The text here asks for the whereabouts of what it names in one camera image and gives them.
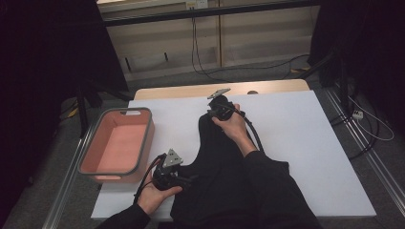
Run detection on black floor cable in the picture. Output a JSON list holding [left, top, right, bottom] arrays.
[[329, 104, 381, 160]]

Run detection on person's right hand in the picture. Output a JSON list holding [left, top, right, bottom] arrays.
[[211, 103, 257, 157]]

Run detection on aluminium floor rail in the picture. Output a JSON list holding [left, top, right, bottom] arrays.
[[42, 127, 96, 229], [324, 87, 405, 208]]

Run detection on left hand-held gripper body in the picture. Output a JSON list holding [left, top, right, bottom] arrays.
[[152, 148, 192, 192]]

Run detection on black horizontal bar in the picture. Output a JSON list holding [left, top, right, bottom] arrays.
[[102, 0, 323, 28]]

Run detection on beige wooden shelf unit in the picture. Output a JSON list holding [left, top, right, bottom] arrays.
[[96, 0, 321, 82]]

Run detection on person's left hand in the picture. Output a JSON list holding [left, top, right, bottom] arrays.
[[137, 180, 183, 216]]

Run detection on white floor cable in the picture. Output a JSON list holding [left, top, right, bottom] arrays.
[[348, 94, 395, 142]]

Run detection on black hanging cables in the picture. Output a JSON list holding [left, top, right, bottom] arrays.
[[190, 15, 311, 84]]

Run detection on black cloth garment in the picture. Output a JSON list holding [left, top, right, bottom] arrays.
[[170, 113, 256, 229]]

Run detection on left hand-held gripper black cable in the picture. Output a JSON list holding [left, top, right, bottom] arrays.
[[133, 153, 166, 204]]

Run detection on pink storage basket grey rim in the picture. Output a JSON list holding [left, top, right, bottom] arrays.
[[76, 107, 156, 184]]

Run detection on right hand-held gripper black cable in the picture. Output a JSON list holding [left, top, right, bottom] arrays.
[[223, 101, 266, 152]]

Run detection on black metal stand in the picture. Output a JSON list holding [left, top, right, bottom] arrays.
[[299, 51, 352, 111], [75, 79, 132, 137]]

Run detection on white table mat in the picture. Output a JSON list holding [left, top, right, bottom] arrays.
[[91, 90, 377, 221]]

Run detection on hand-held gripper black cable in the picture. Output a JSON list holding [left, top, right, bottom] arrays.
[[133, 153, 166, 204], [223, 101, 266, 152]]

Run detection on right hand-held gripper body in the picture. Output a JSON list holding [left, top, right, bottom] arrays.
[[206, 88, 246, 122]]

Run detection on black curtain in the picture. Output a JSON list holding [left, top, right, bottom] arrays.
[[0, 0, 128, 218], [309, 0, 405, 135]]

